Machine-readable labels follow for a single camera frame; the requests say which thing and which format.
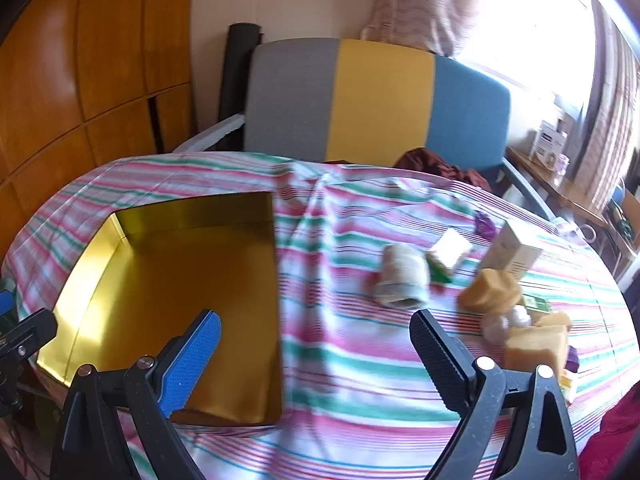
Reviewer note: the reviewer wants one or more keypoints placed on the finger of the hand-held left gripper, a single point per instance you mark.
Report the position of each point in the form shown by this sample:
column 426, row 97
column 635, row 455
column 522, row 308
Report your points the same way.
column 4, row 303
column 30, row 332

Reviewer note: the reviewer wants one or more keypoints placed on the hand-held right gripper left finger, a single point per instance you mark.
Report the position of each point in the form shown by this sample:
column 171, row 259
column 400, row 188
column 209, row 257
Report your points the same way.
column 192, row 360

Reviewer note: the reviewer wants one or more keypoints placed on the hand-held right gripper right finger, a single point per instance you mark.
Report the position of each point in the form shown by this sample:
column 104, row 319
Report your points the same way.
column 440, row 355

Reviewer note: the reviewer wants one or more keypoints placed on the clear plastic bag bundle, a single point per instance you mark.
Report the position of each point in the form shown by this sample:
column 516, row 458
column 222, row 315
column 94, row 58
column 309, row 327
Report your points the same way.
column 497, row 327

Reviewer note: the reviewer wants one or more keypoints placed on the white bandage roll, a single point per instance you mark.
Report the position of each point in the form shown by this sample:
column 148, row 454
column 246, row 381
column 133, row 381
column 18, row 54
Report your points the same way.
column 400, row 275

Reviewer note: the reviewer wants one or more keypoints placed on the gold metal tin tray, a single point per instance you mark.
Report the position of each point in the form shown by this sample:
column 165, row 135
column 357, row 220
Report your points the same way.
column 200, row 270

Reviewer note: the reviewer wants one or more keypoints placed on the large tan sponge block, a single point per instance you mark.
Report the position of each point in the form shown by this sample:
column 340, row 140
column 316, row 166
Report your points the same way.
column 535, row 350

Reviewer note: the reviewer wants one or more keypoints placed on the green-edged snack packet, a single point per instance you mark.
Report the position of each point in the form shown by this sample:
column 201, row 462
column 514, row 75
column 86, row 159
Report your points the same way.
column 450, row 250

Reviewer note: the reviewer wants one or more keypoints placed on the small tan sponge block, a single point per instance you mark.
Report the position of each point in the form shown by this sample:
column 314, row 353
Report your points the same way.
column 555, row 319

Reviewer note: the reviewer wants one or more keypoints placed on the white carton box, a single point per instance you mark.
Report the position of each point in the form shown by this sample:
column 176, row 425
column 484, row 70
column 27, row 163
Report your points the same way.
column 515, row 252

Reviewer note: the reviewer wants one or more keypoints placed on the purple packet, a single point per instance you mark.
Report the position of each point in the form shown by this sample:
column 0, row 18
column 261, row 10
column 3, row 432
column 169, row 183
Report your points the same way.
column 484, row 224
column 572, row 360

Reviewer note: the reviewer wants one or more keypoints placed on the striped pink green tablecloth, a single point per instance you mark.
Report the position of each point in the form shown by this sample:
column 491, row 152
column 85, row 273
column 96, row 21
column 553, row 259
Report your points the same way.
column 350, row 360

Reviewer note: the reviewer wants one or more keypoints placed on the red blanket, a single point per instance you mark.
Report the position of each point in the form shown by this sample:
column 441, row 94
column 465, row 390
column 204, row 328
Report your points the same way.
column 615, row 440

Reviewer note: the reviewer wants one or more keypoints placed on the dark red cloth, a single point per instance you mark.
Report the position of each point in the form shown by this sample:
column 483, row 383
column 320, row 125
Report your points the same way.
column 425, row 160

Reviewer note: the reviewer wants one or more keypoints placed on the wooden side desk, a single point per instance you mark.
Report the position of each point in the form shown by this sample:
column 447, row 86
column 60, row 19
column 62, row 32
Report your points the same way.
column 570, row 192

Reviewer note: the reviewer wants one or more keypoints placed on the pink pack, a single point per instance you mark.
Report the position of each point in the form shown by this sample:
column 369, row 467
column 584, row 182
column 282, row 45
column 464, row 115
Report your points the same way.
column 563, row 164

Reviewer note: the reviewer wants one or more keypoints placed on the white printed box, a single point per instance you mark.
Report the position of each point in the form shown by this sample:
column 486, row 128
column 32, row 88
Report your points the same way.
column 547, row 147

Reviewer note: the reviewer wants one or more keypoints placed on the wooden cabinet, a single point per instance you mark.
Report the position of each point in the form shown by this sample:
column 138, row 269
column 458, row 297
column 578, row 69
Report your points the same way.
column 75, row 60

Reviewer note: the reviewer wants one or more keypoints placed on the grey yellow blue chair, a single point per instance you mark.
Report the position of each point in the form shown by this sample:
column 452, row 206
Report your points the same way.
column 380, row 100

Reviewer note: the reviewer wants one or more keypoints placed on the black rolled mat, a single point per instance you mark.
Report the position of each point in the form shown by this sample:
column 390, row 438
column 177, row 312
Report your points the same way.
column 237, row 70

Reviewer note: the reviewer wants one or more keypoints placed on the striped window curtain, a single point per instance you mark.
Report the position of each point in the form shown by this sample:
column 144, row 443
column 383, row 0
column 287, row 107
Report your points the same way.
column 610, row 110

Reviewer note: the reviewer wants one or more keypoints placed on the pink patterned curtain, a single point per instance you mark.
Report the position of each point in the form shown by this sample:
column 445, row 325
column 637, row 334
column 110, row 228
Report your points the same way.
column 425, row 5

